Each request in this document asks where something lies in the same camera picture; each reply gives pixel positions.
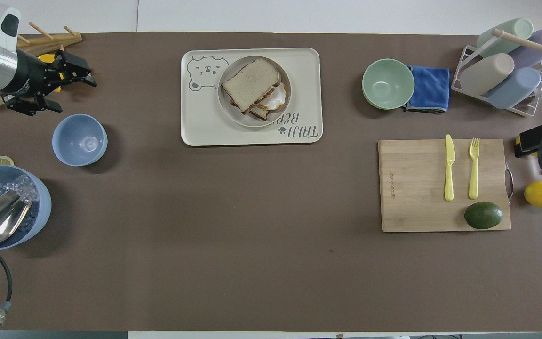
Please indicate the blue cloth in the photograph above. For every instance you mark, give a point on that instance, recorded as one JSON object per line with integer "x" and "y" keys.
{"x": 430, "y": 88}

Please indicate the large bread slice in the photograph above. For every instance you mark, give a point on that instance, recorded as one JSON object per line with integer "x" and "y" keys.
{"x": 251, "y": 84}

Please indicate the lemon slice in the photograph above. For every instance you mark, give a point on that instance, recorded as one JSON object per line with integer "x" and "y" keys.
{"x": 3, "y": 161}

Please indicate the cream tray with bear print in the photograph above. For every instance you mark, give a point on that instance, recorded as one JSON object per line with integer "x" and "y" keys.
{"x": 205, "y": 122}

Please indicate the wooden rod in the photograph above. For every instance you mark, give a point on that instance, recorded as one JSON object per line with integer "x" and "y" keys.
{"x": 530, "y": 44}

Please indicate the fried egg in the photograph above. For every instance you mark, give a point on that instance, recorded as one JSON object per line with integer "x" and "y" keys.
{"x": 274, "y": 100}

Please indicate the small yellow object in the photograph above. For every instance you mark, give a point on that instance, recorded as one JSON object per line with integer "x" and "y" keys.
{"x": 525, "y": 149}

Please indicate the yellow plastic knife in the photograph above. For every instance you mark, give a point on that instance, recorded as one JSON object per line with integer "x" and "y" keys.
{"x": 449, "y": 165}

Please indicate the yellow plastic fork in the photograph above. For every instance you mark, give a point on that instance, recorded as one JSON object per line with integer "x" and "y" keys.
{"x": 474, "y": 169}

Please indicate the yellow cup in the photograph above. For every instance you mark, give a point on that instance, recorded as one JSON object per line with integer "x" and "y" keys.
{"x": 45, "y": 58}

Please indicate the blue cup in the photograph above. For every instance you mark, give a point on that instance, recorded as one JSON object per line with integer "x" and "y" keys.
{"x": 514, "y": 88}

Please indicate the clear ice cubes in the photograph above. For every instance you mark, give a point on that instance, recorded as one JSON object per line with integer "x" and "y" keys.
{"x": 24, "y": 186}

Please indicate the green avocado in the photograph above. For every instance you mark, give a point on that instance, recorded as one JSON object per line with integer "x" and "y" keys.
{"x": 483, "y": 215}

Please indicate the small bread slice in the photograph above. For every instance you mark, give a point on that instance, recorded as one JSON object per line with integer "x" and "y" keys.
{"x": 259, "y": 113}

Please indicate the blue ice bucket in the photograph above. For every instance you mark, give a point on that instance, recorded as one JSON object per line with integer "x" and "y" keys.
{"x": 40, "y": 207}

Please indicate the green bowl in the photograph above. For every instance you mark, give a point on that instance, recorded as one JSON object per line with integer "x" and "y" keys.
{"x": 387, "y": 84}

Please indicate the green cup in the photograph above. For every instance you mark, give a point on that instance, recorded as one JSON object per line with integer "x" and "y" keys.
{"x": 511, "y": 34}

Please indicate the wooden cutting board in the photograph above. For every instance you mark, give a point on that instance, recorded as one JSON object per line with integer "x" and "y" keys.
{"x": 412, "y": 188}

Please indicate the blue bowl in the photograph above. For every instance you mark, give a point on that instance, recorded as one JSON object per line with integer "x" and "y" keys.
{"x": 79, "y": 140}

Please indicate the beige cup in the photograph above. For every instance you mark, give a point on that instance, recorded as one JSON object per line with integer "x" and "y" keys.
{"x": 486, "y": 74}

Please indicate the beige round plate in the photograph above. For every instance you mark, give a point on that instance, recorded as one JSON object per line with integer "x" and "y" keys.
{"x": 284, "y": 75}

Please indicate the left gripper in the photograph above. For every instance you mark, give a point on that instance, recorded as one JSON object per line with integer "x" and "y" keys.
{"x": 28, "y": 77}

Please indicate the wooden peg rack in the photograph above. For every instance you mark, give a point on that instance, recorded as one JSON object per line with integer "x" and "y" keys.
{"x": 59, "y": 41}

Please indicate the purple cup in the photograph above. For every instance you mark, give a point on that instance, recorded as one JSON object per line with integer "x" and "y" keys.
{"x": 541, "y": 44}

